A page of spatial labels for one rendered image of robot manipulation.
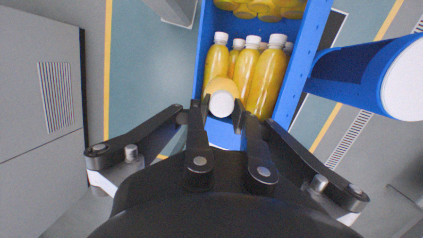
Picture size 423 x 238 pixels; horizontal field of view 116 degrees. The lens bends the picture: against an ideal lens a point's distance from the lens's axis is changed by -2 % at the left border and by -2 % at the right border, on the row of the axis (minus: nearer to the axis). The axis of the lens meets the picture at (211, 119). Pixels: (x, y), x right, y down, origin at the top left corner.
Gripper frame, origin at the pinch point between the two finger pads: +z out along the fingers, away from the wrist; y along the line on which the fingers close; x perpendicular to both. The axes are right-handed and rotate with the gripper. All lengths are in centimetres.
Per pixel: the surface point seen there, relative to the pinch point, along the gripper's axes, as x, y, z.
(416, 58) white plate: 17, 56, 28
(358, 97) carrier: 3, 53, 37
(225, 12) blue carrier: 21.4, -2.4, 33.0
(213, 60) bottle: 7.0, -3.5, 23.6
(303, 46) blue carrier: 11.4, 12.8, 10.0
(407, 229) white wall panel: -172, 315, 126
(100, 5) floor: 44, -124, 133
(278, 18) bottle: 21.1, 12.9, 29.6
